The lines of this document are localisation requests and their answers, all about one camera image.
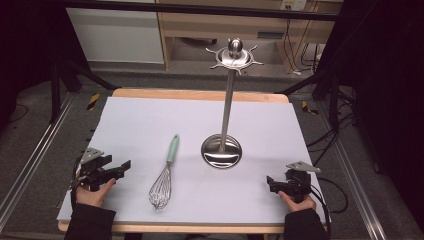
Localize black curtain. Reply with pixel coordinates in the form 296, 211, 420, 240
315, 0, 424, 232
0, 0, 88, 129

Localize white cabinet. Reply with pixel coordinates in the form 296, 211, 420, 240
65, 7, 165, 65

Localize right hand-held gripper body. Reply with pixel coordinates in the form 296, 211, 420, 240
282, 160, 322, 203

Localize white table mat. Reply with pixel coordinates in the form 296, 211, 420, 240
56, 96, 330, 225

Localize black hanging cables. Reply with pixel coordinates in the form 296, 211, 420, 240
282, 18, 322, 76

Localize black floor cables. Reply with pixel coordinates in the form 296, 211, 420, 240
305, 112, 356, 167

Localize steel utensil stand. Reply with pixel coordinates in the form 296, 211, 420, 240
200, 37, 265, 170

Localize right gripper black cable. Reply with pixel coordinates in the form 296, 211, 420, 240
309, 176, 350, 240

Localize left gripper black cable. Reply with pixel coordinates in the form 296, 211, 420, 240
69, 155, 84, 212

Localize white power strip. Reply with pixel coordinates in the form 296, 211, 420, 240
280, 0, 308, 12

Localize black horizontal frame bar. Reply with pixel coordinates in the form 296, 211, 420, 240
61, 0, 338, 22

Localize whisk with green handle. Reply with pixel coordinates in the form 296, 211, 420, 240
147, 133, 181, 211

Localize person's right hand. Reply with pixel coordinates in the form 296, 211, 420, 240
277, 190, 317, 214

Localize yellow black striped tape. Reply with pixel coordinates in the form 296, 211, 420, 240
301, 99, 320, 117
86, 92, 101, 111

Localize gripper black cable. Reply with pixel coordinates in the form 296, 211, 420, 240
69, 155, 84, 212
309, 176, 350, 240

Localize person's left hand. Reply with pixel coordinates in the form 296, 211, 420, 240
75, 177, 117, 209

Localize metal floor rail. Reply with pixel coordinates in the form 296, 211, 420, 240
0, 92, 77, 232
315, 99, 388, 240

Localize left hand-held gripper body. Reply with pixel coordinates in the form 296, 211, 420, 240
77, 147, 116, 193

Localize black metal stand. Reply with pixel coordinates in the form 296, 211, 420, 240
274, 70, 355, 130
49, 54, 118, 125

